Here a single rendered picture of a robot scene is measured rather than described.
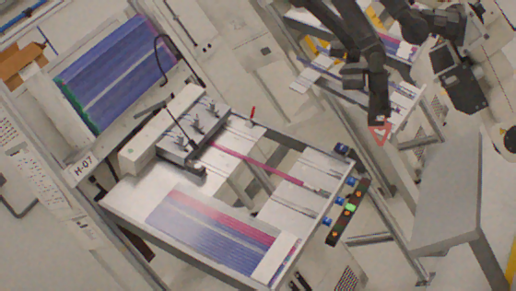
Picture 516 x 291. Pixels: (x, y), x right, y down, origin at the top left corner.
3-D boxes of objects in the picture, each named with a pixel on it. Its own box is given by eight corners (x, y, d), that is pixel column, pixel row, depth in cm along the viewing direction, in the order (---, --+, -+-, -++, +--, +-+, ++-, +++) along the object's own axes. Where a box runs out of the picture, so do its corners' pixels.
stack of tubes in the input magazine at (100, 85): (180, 61, 235) (142, 9, 227) (99, 134, 203) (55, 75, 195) (162, 70, 244) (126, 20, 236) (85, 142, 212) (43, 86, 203)
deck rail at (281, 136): (353, 171, 230) (356, 160, 226) (351, 175, 229) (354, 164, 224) (201, 106, 252) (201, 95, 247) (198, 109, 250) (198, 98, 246)
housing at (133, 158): (205, 113, 250) (206, 87, 240) (137, 187, 218) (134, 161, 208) (191, 107, 252) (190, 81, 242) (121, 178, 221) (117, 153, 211)
